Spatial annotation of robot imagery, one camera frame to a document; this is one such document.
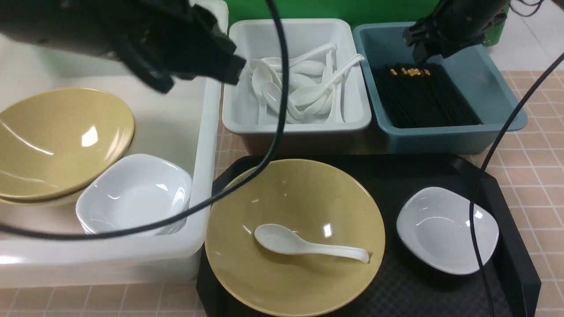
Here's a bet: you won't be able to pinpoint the bottom stacked yellow bowl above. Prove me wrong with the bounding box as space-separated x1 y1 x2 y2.
1 127 134 206

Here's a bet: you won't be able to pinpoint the stacked white square dishes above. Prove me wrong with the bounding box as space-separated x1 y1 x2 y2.
76 153 192 234

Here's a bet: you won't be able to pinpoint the pile of white spoons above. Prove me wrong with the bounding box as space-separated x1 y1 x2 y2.
248 43 364 124

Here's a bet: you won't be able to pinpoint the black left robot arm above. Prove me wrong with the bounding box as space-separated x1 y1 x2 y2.
0 0 246 94

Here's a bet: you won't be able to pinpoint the top stacked yellow bowl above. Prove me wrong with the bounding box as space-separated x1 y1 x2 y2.
0 88 135 201

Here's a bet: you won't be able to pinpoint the blue chopstick tray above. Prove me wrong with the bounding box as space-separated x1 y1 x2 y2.
352 22 518 155

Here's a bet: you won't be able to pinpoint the stacked yellow bowl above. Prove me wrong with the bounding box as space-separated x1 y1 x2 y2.
1 127 134 206
0 88 135 201

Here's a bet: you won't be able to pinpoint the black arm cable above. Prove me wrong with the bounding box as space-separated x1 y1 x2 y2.
469 52 564 317
0 0 289 241

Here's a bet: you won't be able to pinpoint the black chopsticks bundle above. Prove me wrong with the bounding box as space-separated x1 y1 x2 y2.
371 63 482 129

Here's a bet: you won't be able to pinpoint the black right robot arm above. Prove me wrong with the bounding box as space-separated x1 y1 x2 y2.
402 0 508 64

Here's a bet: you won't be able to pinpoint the yellow noodle bowl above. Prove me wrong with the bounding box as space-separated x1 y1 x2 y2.
199 159 386 317

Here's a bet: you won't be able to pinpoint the white square side dish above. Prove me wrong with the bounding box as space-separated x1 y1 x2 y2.
396 187 479 276

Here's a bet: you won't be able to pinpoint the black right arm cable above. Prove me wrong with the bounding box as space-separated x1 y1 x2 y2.
469 52 564 317

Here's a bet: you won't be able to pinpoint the white ceramic soup spoon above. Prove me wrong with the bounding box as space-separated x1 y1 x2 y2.
254 224 370 264

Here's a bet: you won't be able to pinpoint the white spoon tray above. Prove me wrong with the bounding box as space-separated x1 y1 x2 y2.
223 18 372 155

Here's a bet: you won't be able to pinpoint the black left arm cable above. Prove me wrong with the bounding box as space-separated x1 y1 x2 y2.
0 0 289 241

